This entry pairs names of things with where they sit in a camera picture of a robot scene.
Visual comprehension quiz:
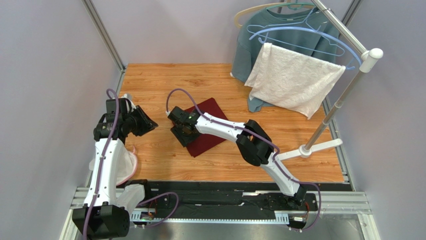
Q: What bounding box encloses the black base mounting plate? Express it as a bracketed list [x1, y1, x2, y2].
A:
[119, 179, 318, 220]

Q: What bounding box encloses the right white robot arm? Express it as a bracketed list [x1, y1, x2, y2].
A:
[166, 106, 307, 206]

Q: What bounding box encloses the aluminium frame rail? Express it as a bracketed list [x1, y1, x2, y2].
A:
[82, 0, 126, 73]

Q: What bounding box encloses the light blue clothes hanger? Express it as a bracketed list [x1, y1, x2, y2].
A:
[245, 7, 362, 70]

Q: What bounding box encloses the teal sweatshirt on hanger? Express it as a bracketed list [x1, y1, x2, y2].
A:
[230, 8, 346, 118]

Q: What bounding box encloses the metal clothes rack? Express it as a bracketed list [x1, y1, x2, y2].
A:
[276, 0, 384, 162]

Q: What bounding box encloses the white mesh bag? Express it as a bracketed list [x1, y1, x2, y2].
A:
[89, 146, 139, 187]

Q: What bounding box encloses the white towel on hanger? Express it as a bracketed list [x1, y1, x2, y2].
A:
[245, 43, 346, 119]

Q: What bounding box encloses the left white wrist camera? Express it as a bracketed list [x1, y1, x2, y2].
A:
[120, 93, 133, 102]

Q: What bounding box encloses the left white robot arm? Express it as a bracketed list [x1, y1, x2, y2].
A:
[72, 95, 158, 240]

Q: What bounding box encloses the beige wooden hanger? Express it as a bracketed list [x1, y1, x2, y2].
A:
[233, 0, 295, 29]

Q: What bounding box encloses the dark red cloth napkin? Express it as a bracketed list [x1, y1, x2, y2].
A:
[182, 97, 230, 158]

